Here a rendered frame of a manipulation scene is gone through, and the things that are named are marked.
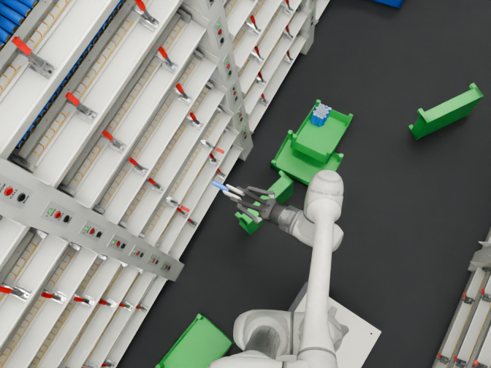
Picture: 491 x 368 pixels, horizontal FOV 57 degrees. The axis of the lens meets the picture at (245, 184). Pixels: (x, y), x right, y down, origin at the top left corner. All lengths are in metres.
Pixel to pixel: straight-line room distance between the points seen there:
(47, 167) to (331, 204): 0.78
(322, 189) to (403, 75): 1.36
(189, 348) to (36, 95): 1.56
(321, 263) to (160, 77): 0.68
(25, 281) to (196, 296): 1.13
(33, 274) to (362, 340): 1.26
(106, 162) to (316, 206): 0.61
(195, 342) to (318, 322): 1.07
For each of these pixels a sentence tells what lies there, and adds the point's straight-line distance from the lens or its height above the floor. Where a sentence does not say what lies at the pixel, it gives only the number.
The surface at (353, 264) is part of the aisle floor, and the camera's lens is 2.22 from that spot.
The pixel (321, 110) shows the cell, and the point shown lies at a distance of 2.36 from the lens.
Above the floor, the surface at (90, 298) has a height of 0.73.
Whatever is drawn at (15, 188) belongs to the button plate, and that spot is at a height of 1.39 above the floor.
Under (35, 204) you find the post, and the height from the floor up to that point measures 1.30.
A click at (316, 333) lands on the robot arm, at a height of 0.96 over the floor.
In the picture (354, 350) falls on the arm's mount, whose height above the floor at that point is 0.25.
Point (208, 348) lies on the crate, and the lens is 2.22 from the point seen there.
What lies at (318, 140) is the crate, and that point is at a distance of 2.30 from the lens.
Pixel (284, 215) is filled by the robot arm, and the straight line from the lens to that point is 1.52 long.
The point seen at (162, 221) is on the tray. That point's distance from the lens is 1.76.
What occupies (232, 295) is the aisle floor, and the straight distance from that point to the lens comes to 2.21.
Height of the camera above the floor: 2.19
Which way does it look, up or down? 72 degrees down
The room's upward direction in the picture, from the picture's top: 18 degrees counter-clockwise
